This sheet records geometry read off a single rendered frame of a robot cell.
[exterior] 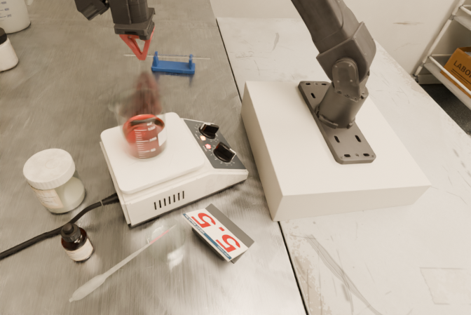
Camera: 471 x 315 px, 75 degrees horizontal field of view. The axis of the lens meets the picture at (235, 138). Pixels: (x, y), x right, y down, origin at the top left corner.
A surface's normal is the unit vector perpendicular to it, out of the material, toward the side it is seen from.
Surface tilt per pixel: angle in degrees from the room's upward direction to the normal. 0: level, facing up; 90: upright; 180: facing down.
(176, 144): 0
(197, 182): 90
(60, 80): 0
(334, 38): 87
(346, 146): 4
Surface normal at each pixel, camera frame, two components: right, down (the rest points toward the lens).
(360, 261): 0.11, -0.69
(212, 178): 0.49, 0.66
